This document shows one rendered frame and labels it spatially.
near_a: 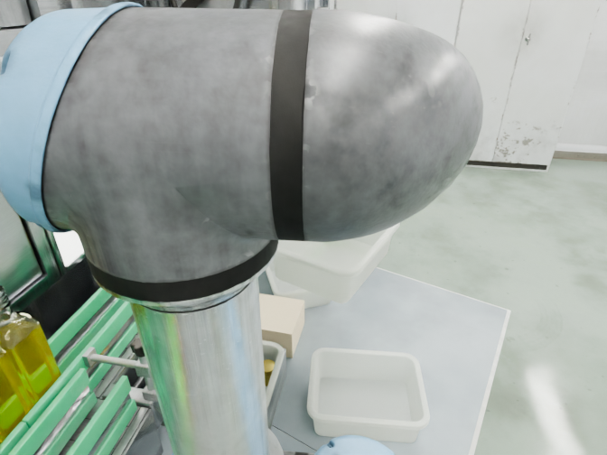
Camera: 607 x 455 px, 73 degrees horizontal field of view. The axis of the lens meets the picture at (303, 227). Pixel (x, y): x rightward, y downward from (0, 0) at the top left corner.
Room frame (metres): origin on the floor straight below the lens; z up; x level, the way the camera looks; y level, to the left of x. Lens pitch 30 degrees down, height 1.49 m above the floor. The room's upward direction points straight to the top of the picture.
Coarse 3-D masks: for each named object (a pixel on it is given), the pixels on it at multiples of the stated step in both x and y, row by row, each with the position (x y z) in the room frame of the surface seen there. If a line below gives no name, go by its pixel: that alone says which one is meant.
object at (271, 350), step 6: (264, 342) 0.64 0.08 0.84; (270, 342) 0.64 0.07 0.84; (264, 348) 0.63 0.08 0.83; (270, 348) 0.63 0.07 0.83; (276, 348) 0.62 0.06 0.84; (282, 348) 0.62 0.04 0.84; (264, 354) 0.63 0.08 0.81; (270, 354) 0.63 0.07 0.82; (276, 354) 0.62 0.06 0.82; (282, 354) 0.61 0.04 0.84; (276, 360) 0.59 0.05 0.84; (282, 360) 0.59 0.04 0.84; (276, 366) 0.57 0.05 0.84; (276, 372) 0.56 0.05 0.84; (270, 378) 0.55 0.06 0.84; (276, 378) 0.55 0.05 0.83; (270, 384) 0.53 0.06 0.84; (270, 390) 0.52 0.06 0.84; (270, 396) 0.51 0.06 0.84
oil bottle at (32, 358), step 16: (16, 320) 0.43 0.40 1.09; (32, 320) 0.45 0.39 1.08; (0, 336) 0.41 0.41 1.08; (16, 336) 0.42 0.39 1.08; (32, 336) 0.44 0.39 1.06; (16, 352) 0.41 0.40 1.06; (32, 352) 0.43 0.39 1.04; (48, 352) 0.45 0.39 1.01; (16, 368) 0.40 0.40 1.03; (32, 368) 0.42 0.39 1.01; (48, 368) 0.44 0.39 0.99; (32, 384) 0.41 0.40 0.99; (48, 384) 0.43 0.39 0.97; (32, 400) 0.40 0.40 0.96
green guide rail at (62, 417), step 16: (80, 368) 0.46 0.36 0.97; (80, 384) 0.44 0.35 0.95; (64, 400) 0.41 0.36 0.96; (80, 400) 0.44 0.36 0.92; (96, 400) 0.46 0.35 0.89; (48, 416) 0.38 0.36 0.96; (64, 416) 0.40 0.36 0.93; (80, 416) 0.42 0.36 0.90; (32, 432) 0.35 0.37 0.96; (48, 432) 0.37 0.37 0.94; (64, 432) 0.39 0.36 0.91; (16, 448) 0.33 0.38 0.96; (32, 448) 0.34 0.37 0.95; (48, 448) 0.36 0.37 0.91
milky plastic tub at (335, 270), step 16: (288, 240) 0.64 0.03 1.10; (352, 240) 0.71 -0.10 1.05; (368, 240) 0.70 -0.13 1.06; (384, 240) 0.60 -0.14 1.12; (288, 256) 0.55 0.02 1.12; (304, 256) 0.55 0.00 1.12; (320, 256) 0.65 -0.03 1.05; (336, 256) 0.65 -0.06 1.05; (352, 256) 0.65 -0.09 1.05; (368, 256) 0.55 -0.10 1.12; (288, 272) 0.57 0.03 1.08; (304, 272) 0.55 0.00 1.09; (320, 272) 0.53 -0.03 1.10; (336, 272) 0.51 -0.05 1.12; (352, 272) 0.51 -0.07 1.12; (368, 272) 0.58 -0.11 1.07; (304, 288) 0.55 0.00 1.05; (320, 288) 0.54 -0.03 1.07; (336, 288) 0.52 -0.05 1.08; (352, 288) 0.53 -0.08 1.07
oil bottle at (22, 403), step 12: (0, 348) 0.39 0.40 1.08; (0, 360) 0.39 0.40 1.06; (0, 372) 0.38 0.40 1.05; (12, 372) 0.39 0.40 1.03; (0, 384) 0.37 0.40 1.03; (12, 384) 0.39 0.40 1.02; (0, 396) 0.37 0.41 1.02; (12, 396) 0.38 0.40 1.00; (24, 396) 0.39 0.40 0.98; (0, 408) 0.36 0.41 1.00; (12, 408) 0.37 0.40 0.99; (24, 408) 0.39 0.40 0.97; (0, 420) 0.35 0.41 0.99; (12, 420) 0.36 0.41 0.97; (0, 432) 0.35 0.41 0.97
